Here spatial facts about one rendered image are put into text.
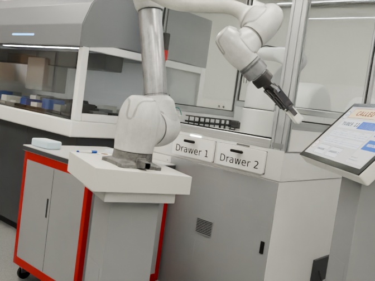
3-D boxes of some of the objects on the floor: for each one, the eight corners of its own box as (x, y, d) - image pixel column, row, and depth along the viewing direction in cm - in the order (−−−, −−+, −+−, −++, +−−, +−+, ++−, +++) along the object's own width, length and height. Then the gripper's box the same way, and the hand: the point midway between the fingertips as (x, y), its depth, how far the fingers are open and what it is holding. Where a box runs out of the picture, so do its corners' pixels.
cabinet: (256, 345, 225) (281, 182, 219) (118, 273, 293) (134, 146, 286) (340, 301, 296) (360, 177, 290) (213, 251, 364) (228, 149, 358)
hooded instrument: (54, 262, 296) (88, -24, 282) (-60, 195, 418) (-41, -7, 404) (182, 238, 386) (212, 20, 372) (57, 188, 508) (76, 23, 494)
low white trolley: (71, 321, 224) (90, 165, 218) (8, 277, 265) (23, 144, 259) (158, 295, 267) (176, 164, 261) (92, 260, 308) (106, 146, 302)
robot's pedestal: (77, 396, 170) (103, 191, 164) (59, 352, 197) (81, 174, 191) (153, 383, 184) (179, 194, 178) (126, 344, 211) (148, 178, 205)
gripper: (272, 66, 167) (315, 115, 170) (260, 69, 182) (299, 114, 185) (257, 80, 166) (300, 129, 170) (246, 82, 181) (285, 127, 185)
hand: (293, 115), depth 177 cm, fingers closed
